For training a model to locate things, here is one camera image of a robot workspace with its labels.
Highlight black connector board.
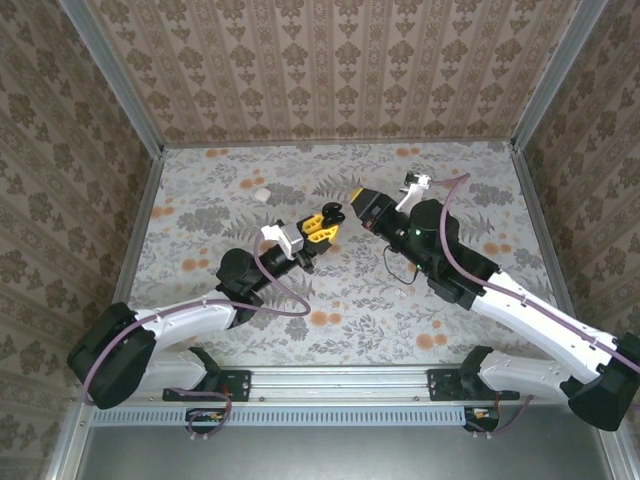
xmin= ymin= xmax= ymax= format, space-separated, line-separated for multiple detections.
xmin=185 ymin=408 xmax=229 ymax=434
xmin=463 ymin=406 xmax=501 ymax=433

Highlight aluminium corner post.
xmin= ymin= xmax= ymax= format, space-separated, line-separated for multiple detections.
xmin=57 ymin=0 xmax=166 ymax=160
xmin=509 ymin=0 xmax=611 ymax=151

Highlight grey metal panel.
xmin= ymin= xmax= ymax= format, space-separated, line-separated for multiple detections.
xmin=44 ymin=402 xmax=640 ymax=480

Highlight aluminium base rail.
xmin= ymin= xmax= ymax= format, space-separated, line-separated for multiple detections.
xmin=149 ymin=364 xmax=566 ymax=405

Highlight aluminium side rail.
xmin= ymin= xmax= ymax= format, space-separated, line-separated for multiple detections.
xmin=510 ymin=147 xmax=584 ymax=351
xmin=102 ymin=149 xmax=166 ymax=354

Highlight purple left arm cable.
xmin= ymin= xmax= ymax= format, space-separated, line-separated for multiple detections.
xmin=82 ymin=232 xmax=313 ymax=442

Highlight grey slotted cable duct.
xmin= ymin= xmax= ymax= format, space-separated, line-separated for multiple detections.
xmin=92 ymin=404 xmax=497 ymax=429

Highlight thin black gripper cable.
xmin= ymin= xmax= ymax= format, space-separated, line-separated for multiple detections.
xmin=382 ymin=246 xmax=422 ymax=287

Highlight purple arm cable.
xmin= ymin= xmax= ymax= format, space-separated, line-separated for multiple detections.
xmin=82 ymin=232 xmax=313 ymax=442
xmin=430 ymin=172 xmax=640 ymax=441

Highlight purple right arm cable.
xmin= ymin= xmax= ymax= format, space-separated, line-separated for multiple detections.
xmin=430 ymin=172 xmax=640 ymax=441

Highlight black earbud charging case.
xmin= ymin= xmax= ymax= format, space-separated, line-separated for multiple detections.
xmin=321 ymin=201 xmax=347 ymax=225

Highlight floral patterned table cover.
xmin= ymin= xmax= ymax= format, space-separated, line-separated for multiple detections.
xmin=107 ymin=141 xmax=589 ymax=369

